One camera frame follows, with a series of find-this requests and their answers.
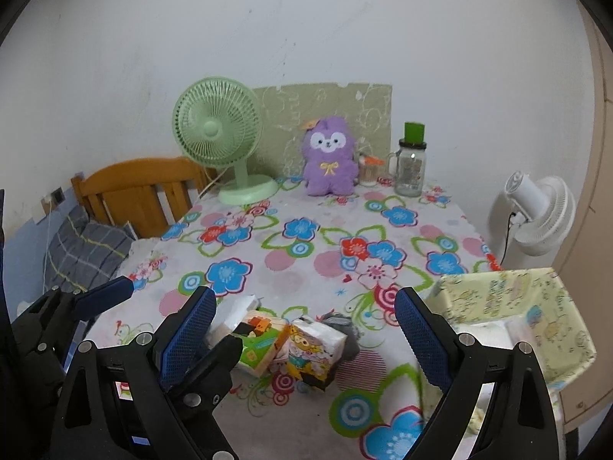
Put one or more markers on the white standing fan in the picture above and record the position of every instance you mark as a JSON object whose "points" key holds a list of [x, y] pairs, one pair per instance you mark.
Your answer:
{"points": [[550, 211]]}

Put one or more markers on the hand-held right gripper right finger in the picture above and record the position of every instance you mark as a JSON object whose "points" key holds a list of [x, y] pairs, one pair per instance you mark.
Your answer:
{"points": [[421, 340]]}

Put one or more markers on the glass jar with green lid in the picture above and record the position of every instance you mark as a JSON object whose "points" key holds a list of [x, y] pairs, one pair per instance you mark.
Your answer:
{"points": [[409, 172]]}

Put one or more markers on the yellow cartoon tissue pack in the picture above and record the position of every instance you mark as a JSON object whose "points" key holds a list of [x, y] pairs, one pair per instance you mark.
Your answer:
{"points": [[311, 354]]}

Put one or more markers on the grey plaid pillow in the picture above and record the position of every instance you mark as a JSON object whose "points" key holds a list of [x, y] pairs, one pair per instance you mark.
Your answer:
{"points": [[91, 249]]}

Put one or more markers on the grey fuzzy soft item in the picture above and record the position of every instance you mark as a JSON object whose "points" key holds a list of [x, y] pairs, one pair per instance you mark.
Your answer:
{"points": [[352, 340]]}

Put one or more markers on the green desk fan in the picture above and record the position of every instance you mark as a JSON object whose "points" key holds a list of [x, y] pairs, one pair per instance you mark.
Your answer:
{"points": [[210, 127]]}

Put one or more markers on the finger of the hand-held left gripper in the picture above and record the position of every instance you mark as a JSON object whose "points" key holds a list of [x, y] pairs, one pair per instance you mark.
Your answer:
{"points": [[103, 293], [222, 364]]}

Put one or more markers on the floral tablecloth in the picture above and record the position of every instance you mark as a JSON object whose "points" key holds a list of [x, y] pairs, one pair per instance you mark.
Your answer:
{"points": [[311, 258]]}

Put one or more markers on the beige door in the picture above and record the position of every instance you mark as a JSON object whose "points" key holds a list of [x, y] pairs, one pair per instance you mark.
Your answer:
{"points": [[594, 201]]}

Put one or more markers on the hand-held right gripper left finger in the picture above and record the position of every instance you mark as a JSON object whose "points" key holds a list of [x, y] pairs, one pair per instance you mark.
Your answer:
{"points": [[187, 338]]}

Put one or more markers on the green patterned wall sheet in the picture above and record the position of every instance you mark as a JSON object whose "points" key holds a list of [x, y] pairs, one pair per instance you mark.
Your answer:
{"points": [[287, 115]]}

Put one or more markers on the yellow fabric storage box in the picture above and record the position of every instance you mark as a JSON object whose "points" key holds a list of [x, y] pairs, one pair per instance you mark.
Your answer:
{"points": [[565, 306]]}

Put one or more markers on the green tissue pack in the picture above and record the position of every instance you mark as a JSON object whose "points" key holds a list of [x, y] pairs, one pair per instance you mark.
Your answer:
{"points": [[258, 352]]}

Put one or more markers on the white folded cloth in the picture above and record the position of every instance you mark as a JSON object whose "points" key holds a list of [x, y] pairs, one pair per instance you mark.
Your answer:
{"points": [[488, 329]]}

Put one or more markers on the small glass cup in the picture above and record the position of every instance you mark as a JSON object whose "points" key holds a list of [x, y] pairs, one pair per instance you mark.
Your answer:
{"points": [[368, 175]]}

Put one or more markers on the purple plush toy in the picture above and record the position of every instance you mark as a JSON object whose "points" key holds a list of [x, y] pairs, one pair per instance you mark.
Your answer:
{"points": [[330, 172]]}

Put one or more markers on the white tissue pack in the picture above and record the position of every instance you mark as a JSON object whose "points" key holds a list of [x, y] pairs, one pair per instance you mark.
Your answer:
{"points": [[234, 314]]}

